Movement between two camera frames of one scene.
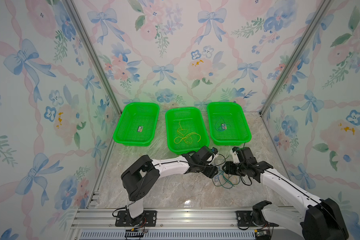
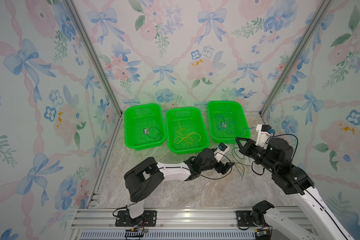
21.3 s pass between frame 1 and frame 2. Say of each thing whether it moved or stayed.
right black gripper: moved
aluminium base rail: stayed
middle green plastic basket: stayed
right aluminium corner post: stayed
